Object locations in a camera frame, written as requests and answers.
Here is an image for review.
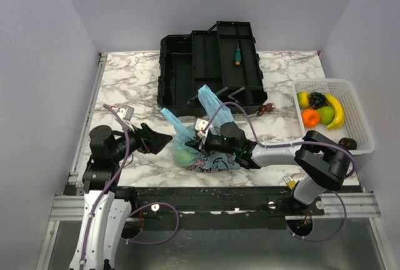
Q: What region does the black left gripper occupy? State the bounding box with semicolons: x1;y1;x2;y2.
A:
111;119;173;163

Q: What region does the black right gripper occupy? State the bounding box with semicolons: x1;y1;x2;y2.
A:
185;132;238;156

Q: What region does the green apple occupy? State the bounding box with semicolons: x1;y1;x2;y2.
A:
172;149;197;168

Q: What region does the light blue printed plastic bag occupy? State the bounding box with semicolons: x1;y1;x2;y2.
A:
161;85;254;173

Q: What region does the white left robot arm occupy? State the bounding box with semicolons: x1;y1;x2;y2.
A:
69;123;172;269

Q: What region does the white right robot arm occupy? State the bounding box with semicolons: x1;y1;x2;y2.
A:
185;122;355;215

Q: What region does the black open toolbox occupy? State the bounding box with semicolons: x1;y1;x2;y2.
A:
157;21;268;117

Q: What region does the green orange screwdriver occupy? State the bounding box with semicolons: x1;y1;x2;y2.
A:
234;41;242;66

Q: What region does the yellow connector plug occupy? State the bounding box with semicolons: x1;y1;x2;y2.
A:
284;176;296;189

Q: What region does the yellow lemon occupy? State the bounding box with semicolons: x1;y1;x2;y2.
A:
297;91;310;109

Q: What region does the orange fruit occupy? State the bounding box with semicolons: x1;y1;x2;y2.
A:
301;109;321;128

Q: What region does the dark purple grape bunch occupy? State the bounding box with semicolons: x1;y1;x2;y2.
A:
308;91;328;109

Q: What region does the green pear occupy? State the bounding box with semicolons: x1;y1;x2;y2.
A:
316;106;335;125

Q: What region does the yellow banana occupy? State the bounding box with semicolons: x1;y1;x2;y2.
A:
325;94;345;130

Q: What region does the dark plum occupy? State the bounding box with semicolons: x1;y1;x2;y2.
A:
338;137;358;151

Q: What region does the white plastic fruit basket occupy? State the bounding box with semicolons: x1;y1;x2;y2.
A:
292;78;375;155

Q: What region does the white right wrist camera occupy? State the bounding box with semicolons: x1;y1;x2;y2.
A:
194;119;209;138

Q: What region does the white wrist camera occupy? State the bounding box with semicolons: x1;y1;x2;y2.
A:
117;105;134;131
194;119;209;138

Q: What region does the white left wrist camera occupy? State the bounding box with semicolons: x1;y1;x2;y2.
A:
117;105;134;131

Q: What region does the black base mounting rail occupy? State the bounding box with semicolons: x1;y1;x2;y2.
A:
116;186;324;231

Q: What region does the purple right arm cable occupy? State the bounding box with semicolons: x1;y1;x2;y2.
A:
204;101;357;179

